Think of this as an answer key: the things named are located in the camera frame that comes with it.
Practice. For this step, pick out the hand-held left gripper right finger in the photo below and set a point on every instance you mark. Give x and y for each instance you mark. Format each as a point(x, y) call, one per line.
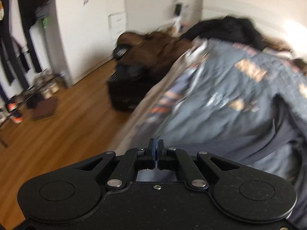
point(161, 155)

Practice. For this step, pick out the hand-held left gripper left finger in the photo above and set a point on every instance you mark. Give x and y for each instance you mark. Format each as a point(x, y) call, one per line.
point(152, 155)

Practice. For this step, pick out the dark navy sweater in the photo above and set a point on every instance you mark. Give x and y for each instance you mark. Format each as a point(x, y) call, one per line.
point(283, 134)

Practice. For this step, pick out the black clothes rack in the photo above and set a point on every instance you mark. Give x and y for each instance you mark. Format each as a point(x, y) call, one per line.
point(45, 52)

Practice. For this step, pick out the black vented box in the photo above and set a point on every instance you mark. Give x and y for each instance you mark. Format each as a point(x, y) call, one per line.
point(127, 93)

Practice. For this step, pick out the printed blue-grey quilt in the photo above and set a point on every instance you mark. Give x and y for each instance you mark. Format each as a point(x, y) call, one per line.
point(227, 105)

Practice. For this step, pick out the brown jacket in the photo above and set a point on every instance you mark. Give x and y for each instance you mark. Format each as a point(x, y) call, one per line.
point(153, 50)

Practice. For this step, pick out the black cap with logo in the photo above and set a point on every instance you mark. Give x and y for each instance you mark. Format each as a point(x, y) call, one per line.
point(121, 52)

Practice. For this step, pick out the row of assorted shoes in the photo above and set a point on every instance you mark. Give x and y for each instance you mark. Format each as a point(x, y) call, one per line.
point(45, 86)

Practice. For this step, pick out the white wardrobe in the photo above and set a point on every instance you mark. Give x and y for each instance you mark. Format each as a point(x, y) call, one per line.
point(84, 33)

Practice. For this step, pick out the black puffer jacket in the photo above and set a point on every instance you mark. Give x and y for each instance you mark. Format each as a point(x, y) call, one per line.
point(227, 28)

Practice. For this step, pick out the black hairbrush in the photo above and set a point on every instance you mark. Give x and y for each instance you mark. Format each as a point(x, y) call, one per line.
point(178, 9)

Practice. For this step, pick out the white headboard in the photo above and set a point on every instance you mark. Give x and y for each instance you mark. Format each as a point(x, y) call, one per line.
point(239, 7)

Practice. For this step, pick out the green hanging item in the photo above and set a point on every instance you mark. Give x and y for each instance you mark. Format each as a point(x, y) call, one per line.
point(44, 22)

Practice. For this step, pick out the grey hanging garment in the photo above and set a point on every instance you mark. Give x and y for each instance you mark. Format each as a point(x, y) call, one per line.
point(42, 13)

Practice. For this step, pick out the black hanging shirt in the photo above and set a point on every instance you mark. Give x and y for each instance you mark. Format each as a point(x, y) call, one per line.
point(31, 2)

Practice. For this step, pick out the white printed hanging shirt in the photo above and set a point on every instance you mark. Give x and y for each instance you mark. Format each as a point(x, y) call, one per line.
point(2, 4)

